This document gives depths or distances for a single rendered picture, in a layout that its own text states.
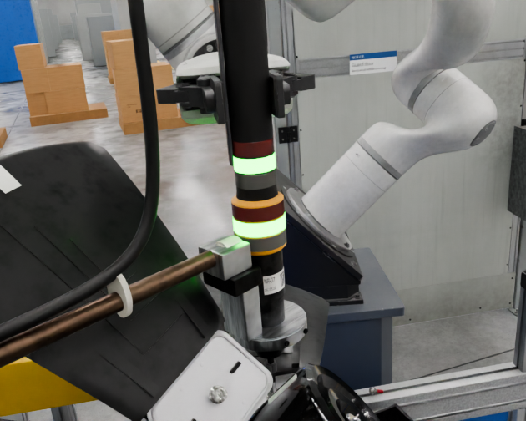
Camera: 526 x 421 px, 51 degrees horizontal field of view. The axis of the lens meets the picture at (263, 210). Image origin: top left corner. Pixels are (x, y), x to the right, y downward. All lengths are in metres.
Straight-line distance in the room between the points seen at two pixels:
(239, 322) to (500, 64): 2.27
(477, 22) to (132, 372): 0.77
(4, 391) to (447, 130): 0.88
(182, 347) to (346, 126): 2.00
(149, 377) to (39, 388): 0.50
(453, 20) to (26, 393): 0.87
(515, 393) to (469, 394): 0.09
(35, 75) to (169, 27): 9.02
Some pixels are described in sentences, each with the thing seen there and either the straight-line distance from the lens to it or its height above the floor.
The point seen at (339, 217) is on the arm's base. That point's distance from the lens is 1.17.
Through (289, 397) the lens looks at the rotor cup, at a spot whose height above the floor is 1.26.
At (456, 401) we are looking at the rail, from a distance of 1.13.
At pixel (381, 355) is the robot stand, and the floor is 0.81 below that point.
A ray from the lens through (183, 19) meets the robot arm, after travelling 0.63.
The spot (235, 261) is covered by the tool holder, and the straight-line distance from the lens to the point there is 0.43.
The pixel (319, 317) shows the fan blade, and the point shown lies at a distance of 0.70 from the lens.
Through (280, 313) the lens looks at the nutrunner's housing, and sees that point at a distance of 0.49.
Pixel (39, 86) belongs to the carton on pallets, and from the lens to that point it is 9.66.
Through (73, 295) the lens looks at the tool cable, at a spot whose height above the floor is 1.37.
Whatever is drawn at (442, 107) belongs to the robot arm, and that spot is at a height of 1.32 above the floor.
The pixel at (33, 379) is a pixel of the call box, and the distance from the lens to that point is 0.92.
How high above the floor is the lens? 1.53
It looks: 20 degrees down
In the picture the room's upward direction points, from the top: 5 degrees counter-clockwise
